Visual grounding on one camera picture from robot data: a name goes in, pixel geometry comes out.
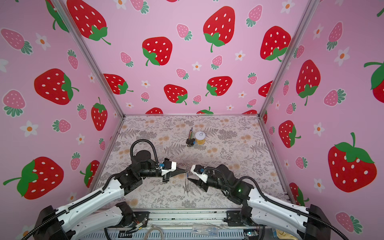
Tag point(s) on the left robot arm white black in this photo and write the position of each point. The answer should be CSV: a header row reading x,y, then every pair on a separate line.
x,y
78,219

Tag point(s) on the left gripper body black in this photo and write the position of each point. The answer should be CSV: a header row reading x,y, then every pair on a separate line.
x,y
165,179

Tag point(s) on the yellow tin can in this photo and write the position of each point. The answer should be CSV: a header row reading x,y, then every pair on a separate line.
x,y
200,137

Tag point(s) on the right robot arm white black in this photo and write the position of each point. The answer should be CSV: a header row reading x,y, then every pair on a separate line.
x,y
262,209

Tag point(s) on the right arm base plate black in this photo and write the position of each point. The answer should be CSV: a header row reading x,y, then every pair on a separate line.
x,y
236,219

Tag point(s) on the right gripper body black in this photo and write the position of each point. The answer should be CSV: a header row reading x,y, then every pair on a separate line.
x,y
211,182

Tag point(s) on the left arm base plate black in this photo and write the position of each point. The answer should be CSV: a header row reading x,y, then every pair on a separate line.
x,y
135,219

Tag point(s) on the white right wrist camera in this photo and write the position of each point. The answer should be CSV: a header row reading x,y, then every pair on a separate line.
x,y
198,170

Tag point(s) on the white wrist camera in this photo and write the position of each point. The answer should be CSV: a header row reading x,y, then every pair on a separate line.
x,y
167,167
198,170

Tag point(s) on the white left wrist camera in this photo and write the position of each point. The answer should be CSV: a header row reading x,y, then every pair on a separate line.
x,y
167,167

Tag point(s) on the aluminium rail frame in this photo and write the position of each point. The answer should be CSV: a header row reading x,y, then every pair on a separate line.
x,y
176,224

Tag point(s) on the colourful hex key set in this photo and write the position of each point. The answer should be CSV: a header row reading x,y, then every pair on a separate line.
x,y
190,140

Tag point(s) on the clear plastic box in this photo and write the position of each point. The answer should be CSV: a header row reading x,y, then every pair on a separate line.
x,y
205,230

